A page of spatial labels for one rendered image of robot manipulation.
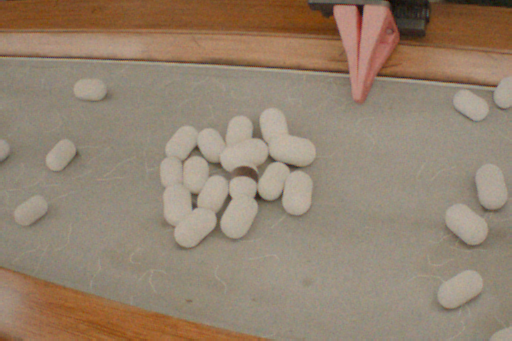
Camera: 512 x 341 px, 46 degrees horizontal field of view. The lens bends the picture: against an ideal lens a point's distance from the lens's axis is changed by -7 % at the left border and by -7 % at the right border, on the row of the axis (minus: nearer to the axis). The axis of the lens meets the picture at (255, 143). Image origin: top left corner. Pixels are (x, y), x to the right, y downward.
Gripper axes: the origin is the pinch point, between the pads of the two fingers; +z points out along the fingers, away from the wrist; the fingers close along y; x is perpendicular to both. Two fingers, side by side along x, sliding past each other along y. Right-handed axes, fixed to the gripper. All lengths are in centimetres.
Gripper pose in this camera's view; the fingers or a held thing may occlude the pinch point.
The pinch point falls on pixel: (359, 92)
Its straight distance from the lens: 54.2
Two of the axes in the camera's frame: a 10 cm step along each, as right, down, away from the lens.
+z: -1.7, 9.7, -1.5
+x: 3.5, 2.0, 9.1
